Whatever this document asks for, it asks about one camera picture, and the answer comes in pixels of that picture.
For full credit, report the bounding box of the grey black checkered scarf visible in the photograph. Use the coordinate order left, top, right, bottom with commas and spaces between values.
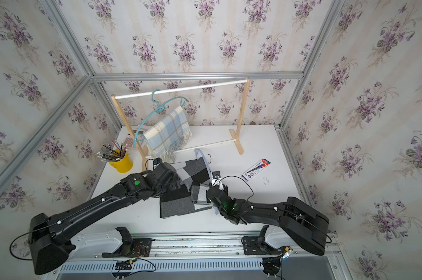
160, 159, 199, 219

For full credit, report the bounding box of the blue cream plaid scarf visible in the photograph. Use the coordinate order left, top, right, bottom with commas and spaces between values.
143, 106, 192, 162

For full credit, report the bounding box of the teal plastic hanger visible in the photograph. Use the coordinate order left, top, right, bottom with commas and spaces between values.
133, 89, 189, 148

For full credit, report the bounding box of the light blue plastic hanger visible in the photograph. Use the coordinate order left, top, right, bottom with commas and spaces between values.
191, 149, 216, 212

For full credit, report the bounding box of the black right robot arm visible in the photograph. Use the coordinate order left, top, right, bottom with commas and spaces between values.
206, 186, 330, 256

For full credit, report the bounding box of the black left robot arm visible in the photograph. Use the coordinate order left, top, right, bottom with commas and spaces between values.
28, 163, 180, 275

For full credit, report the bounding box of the red white blister package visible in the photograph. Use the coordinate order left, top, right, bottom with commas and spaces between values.
241, 159, 271, 182

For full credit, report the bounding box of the yellow pen cup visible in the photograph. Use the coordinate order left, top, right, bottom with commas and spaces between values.
96, 141, 133, 173

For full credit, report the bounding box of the wooden clothes rack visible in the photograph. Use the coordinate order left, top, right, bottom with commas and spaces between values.
112, 78, 251, 171

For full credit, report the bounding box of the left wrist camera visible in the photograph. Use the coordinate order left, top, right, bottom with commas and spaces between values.
151, 157, 163, 168

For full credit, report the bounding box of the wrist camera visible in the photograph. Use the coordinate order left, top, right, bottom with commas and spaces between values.
151, 157, 163, 168
211, 171, 221, 183

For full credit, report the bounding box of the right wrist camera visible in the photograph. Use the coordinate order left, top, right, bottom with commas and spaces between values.
211, 171, 221, 183

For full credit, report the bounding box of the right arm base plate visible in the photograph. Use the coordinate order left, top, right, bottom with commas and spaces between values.
241, 225, 294, 257

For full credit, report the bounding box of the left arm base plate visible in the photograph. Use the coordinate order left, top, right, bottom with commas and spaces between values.
101, 227, 152, 258

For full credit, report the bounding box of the aluminium mounting rail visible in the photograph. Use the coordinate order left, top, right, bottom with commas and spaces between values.
49, 231, 341, 261

